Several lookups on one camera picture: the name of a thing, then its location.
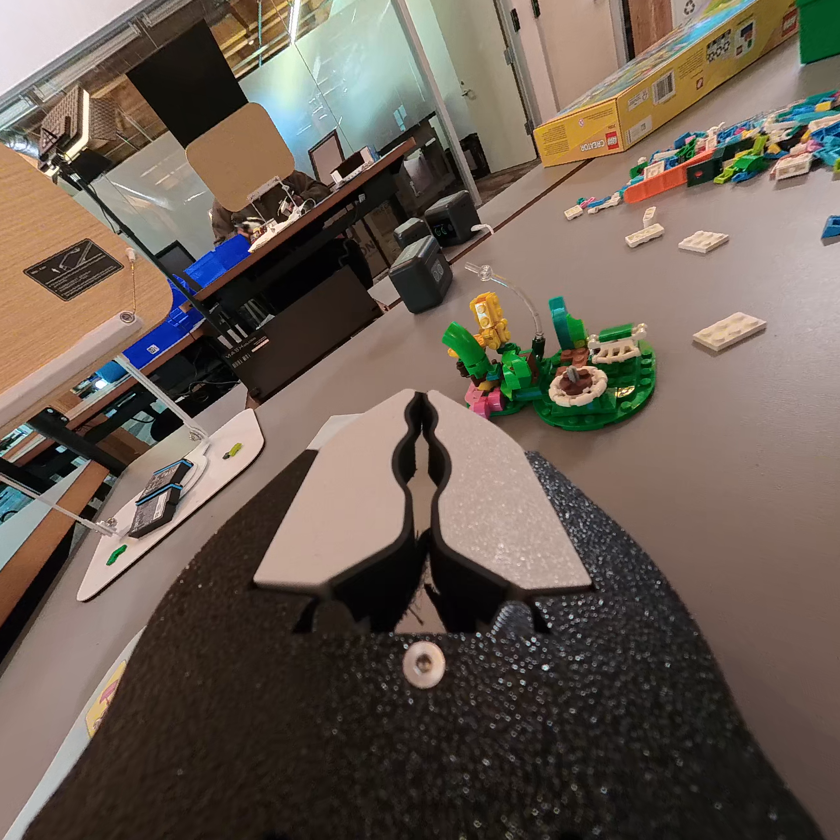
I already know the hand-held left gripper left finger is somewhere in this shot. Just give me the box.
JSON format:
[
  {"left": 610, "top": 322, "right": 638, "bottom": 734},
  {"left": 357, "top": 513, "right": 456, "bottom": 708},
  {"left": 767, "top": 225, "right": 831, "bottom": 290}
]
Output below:
[{"left": 252, "top": 389, "right": 433, "bottom": 634}]

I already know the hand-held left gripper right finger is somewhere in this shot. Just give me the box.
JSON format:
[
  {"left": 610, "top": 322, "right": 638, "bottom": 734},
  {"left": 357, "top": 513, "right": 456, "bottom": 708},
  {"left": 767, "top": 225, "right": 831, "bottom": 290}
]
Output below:
[{"left": 423, "top": 390, "right": 595, "bottom": 636}]

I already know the green lego garden model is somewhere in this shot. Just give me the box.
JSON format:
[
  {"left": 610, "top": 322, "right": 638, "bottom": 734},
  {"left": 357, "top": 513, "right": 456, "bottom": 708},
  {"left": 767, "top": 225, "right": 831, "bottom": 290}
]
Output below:
[{"left": 441, "top": 261, "right": 657, "bottom": 432}]

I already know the long white lego plate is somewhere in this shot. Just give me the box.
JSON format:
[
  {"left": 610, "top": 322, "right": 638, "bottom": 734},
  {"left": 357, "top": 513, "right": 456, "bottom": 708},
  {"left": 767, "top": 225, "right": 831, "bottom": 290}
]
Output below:
[{"left": 692, "top": 314, "right": 767, "bottom": 353}]

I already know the lego instruction booklet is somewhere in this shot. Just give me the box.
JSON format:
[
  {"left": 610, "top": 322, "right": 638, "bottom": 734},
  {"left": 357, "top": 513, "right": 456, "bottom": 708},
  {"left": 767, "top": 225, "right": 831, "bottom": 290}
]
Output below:
[{"left": 85, "top": 659, "right": 127, "bottom": 739}]

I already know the yellow lego set box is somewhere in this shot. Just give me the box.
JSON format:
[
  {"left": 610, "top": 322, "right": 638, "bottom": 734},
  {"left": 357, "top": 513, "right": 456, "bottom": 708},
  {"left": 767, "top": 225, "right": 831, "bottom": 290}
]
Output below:
[{"left": 533, "top": 0, "right": 805, "bottom": 168}]

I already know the pile of loose lego pieces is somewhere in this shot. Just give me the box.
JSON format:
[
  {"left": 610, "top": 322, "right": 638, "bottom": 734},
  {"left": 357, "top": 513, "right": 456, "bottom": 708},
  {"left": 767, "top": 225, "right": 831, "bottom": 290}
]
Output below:
[{"left": 576, "top": 91, "right": 840, "bottom": 214}]

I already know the black equipment case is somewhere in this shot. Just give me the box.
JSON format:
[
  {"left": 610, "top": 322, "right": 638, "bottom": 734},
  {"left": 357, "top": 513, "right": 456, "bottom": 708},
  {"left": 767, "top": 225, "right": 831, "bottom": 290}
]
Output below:
[{"left": 209, "top": 268, "right": 385, "bottom": 403}]

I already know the blue plastic bin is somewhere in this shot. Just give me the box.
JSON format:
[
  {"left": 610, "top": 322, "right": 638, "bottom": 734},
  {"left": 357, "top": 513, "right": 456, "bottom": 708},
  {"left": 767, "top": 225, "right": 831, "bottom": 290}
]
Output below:
[
  {"left": 184, "top": 235, "right": 253, "bottom": 290},
  {"left": 123, "top": 322, "right": 198, "bottom": 368}
]

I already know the dark wooden desk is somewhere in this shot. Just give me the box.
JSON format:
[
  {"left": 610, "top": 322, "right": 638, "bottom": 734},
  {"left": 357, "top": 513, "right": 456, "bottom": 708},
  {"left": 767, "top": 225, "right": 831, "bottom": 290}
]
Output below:
[{"left": 190, "top": 136, "right": 421, "bottom": 316}]

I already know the cardboard box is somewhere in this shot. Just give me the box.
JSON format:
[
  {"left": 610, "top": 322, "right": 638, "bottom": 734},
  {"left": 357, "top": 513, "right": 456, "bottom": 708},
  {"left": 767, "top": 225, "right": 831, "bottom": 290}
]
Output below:
[{"left": 354, "top": 197, "right": 411, "bottom": 263}]

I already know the brown wooden desk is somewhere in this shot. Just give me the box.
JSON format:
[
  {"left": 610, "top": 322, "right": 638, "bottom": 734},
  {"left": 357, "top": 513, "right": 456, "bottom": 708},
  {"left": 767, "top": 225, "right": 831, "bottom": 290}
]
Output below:
[{"left": 0, "top": 459, "right": 111, "bottom": 631}]

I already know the white open box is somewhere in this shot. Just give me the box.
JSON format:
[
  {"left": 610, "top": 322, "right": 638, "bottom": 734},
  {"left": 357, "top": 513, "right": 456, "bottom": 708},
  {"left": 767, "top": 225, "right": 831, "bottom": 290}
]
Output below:
[{"left": 330, "top": 150, "right": 378, "bottom": 186}]

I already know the dark framed white panel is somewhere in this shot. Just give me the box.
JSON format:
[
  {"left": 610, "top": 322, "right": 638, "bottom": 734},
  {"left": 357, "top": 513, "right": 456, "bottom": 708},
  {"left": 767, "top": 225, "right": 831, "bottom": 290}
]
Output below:
[{"left": 308, "top": 129, "right": 347, "bottom": 181}]

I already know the black panel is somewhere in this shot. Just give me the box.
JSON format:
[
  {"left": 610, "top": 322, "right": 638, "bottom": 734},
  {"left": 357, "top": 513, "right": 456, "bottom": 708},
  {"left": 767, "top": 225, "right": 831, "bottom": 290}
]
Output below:
[{"left": 126, "top": 20, "right": 242, "bottom": 151}]

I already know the studio light with grid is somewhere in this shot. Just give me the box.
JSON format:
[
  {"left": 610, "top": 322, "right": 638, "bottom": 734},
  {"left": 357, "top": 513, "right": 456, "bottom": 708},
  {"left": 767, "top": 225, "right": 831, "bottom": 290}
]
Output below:
[{"left": 39, "top": 85, "right": 119, "bottom": 165}]

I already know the black camera battery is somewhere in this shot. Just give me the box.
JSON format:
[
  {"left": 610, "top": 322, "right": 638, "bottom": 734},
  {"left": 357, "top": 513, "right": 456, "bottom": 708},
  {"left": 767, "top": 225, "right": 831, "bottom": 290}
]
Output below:
[
  {"left": 134, "top": 459, "right": 196, "bottom": 506},
  {"left": 128, "top": 484, "right": 183, "bottom": 540}
]

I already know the wooden support post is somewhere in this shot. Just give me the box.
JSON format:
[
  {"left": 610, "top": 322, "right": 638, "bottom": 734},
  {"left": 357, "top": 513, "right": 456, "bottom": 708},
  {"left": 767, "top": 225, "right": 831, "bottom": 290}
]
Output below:
[{"left": 629, "top": 0, "right": 690, "bottom": 56}]

